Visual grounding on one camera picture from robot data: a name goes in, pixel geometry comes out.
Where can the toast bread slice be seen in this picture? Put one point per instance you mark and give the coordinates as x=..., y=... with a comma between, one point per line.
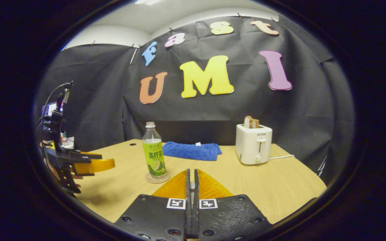
x=255, y=123
x=247, y=122

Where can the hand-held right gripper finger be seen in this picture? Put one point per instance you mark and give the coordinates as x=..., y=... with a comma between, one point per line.
x=196, y=214
x=188, y=214

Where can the green label water bottle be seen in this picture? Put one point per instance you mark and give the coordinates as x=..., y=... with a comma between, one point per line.
x=154, y=157

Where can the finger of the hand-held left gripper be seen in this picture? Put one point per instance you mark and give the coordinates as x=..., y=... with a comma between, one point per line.
x=95, y=165
x=89, y=156

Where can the white toaster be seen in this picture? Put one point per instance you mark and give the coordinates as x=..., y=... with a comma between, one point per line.
x=253, y=144

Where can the white teacup lid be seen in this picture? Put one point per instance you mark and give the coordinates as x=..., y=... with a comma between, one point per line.
x=192, y=185

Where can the white patterned sheet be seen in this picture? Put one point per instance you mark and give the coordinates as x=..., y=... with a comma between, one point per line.
x=321, y=167

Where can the blue towel cloth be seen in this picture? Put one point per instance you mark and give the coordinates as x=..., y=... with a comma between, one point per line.
x=193, y=151

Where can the round woven coaster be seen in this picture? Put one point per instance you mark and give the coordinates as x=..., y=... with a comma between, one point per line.
x=157, y=179

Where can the colourful wall poster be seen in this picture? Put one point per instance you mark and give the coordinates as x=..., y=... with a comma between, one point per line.
x=49, y=108

